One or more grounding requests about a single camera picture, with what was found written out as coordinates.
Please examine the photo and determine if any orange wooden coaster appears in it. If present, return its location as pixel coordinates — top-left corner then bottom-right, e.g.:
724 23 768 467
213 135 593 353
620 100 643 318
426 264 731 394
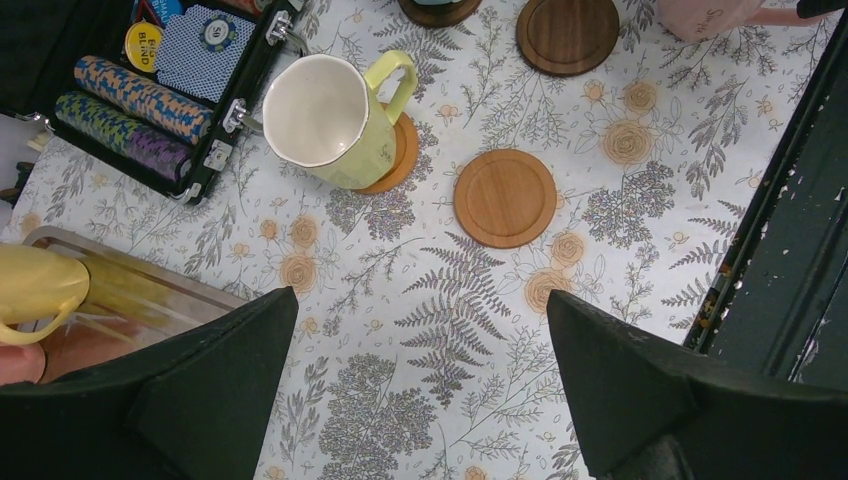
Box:
357 112 419 194

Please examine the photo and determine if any light brown wooden coaster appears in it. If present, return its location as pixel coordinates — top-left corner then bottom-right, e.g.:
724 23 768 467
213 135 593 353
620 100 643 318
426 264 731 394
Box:
453 149 557 249

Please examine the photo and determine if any floral table mat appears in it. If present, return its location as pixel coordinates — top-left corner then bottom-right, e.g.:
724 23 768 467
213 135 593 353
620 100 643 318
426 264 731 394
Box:
1 1 840 479

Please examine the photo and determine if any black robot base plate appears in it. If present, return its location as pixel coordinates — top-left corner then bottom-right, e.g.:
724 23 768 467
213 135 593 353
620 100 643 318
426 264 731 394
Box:
684 20 847 390

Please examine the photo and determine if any pale yellow mug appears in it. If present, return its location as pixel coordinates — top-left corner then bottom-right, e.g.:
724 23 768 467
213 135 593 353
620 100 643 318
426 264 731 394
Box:
261 50 419 190

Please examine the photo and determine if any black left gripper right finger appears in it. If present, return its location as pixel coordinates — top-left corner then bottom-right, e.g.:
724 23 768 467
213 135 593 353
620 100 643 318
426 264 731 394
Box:
547 290 847 479

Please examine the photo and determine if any dark brown wooden coaster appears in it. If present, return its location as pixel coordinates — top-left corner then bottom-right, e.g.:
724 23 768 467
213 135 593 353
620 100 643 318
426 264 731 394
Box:
516 0 620 77

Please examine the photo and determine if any pink mug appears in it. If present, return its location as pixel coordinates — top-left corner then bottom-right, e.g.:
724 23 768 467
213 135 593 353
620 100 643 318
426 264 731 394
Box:
0 343 46 385

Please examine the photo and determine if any dark walnut wooden coaster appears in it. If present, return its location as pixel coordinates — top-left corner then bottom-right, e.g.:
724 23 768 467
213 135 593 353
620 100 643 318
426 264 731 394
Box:
397 0 482 28

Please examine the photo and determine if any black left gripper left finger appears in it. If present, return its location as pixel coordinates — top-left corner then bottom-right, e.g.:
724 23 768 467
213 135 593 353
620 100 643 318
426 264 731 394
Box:
1 287 298 479

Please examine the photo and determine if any silver metal tray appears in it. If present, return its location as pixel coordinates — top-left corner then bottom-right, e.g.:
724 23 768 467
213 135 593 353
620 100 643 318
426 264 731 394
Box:
23 226 246 384

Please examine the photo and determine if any black poker chip case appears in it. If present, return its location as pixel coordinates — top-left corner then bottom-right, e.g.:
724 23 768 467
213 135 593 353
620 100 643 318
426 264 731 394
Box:
1 1 306 204

